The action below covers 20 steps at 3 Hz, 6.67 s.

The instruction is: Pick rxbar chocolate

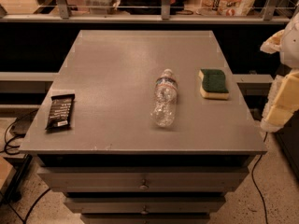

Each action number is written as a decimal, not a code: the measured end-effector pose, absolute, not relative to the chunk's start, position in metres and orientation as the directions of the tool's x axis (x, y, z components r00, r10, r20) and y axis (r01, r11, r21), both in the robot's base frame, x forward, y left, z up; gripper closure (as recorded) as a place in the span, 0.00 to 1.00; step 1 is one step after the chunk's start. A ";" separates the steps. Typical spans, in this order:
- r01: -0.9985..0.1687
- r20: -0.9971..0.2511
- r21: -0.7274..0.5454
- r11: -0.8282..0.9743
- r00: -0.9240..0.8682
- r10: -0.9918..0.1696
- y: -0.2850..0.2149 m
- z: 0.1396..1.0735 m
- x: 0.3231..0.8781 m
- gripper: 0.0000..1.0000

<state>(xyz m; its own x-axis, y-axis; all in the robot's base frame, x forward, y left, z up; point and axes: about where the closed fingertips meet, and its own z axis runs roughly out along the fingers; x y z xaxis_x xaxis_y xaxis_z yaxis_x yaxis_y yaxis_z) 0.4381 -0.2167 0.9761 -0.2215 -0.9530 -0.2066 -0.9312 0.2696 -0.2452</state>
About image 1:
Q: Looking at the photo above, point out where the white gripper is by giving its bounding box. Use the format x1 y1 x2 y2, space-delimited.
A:
260 13 299 133

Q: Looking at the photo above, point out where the black rxbar chocolate wrapper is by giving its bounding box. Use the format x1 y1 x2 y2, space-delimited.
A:
46 93 75 130

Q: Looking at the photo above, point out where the green yellow sponge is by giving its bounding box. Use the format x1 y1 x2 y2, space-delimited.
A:
199 69 229 100

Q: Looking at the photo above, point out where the clear plastic water bottle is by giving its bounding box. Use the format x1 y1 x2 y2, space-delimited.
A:
151 69 178 128

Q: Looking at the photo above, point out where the round drawer knob upper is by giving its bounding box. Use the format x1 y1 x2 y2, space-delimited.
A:
139 179 149 190

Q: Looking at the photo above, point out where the round drawer knob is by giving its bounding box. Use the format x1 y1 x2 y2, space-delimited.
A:
140 205 149 215
139 179 149 190

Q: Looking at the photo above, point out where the grey drawer cabinet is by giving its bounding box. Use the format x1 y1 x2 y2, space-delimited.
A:
21 31 266 224

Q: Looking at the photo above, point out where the round drawer knob lower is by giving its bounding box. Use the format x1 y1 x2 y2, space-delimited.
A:
140 205 149 215

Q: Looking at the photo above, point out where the metal railing frame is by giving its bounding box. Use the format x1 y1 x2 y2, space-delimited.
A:
0 0 299 24

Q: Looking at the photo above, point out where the black floor cable right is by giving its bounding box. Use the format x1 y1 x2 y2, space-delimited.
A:
250 132 269 224

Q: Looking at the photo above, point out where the black bag behind rail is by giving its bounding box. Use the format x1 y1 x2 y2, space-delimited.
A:
118 0 187 15

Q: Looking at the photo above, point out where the black floor cables left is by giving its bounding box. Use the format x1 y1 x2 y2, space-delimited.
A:
0 109 50 224

